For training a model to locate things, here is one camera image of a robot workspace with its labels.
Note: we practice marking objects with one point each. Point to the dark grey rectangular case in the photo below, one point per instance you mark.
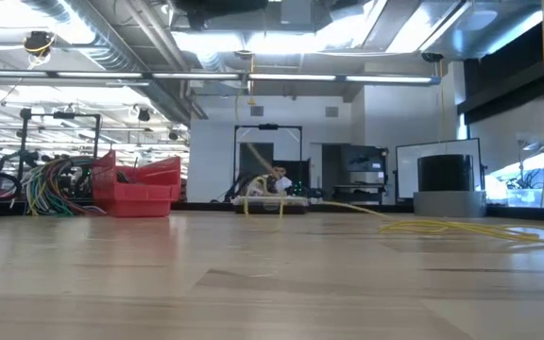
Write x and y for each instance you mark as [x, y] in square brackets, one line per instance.
[295, 203]

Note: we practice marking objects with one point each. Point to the person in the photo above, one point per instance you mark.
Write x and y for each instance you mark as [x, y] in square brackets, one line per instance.
[283, 184]

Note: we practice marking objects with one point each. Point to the grey tape roll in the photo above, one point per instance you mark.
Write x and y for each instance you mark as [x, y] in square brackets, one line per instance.
[449, 204]

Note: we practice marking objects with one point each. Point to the black workstation frame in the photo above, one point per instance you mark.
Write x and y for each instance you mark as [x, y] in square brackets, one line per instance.
[59, 115]
[268, 126]

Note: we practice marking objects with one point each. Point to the red plastic bin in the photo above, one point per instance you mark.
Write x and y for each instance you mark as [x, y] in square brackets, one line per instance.
[135, 203]

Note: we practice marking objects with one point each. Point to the black aluminium table frame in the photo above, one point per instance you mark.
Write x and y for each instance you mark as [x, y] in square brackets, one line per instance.
[206, 206]

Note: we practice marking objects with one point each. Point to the clear plastic tub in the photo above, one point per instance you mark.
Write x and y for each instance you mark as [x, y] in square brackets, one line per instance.
[534, 198]

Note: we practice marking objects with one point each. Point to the black background robot arm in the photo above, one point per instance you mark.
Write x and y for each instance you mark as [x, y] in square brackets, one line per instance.
[239, 189]

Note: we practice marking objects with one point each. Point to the long ceiling light bar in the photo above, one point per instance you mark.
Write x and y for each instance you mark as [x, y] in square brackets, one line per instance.
[196, 75]

